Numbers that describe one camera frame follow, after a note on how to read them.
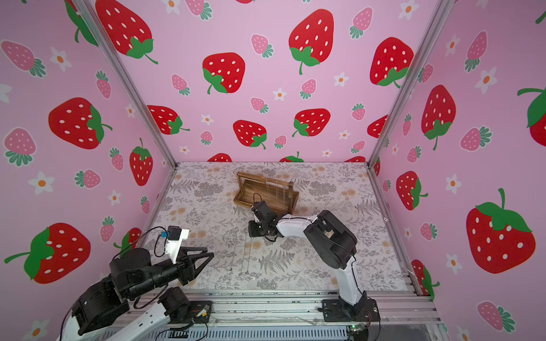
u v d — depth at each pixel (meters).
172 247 0.54
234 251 0.88
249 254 0.88
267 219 0.75
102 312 0.42
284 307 0.76
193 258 0.55
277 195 1.06
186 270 0.53
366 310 0.72
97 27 0.72
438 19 0.70
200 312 0.72
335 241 0.54
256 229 0.84
